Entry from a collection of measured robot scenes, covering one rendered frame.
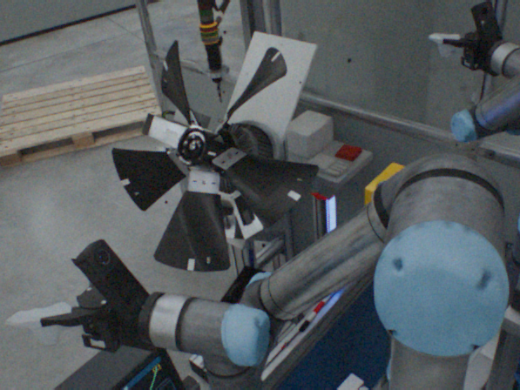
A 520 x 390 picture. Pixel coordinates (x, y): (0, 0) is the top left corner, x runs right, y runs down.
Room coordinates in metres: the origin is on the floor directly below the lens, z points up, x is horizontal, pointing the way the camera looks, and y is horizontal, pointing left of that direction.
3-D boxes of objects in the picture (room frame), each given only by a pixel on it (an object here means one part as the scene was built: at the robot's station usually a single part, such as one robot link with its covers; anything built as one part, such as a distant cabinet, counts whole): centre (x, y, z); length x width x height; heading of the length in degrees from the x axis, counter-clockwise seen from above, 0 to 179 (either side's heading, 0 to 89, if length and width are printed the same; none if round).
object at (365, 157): (1.78, -0.21, 0.85); 0.36 x 0.24 x 0.03; 46
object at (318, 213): (1.78, -0.21, 0.42); 0.04 x 0.04 x 0.83; 46
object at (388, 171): (1.27, -0.37, 1.02); 0.16 x 0.10 x 0.11; 136
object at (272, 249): (1.56, 0.04, 0.56); 0.19 x 0.04 x 0.04; 136
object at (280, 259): (1.64, -0.04, 0.58); 0.09 x 0.05 x 1.15; 46
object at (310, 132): (1.85, -0.18, 0.92); 0.17 x 0.16 x 0.11; 136
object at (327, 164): (1.67, -0.24, 0.87); 0.15 x 0.09 x 0.02; 45
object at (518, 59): (1.13, -0.64, 1.43); 0.11 x 0.08 x 0.09; 16
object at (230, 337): (0.48, 0.08, 1.43); 0.11 x 0.08 x 0.09; 68
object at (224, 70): (1.32, 0.09, 1.50); 0.09 x 0.07 x 0.10; 171
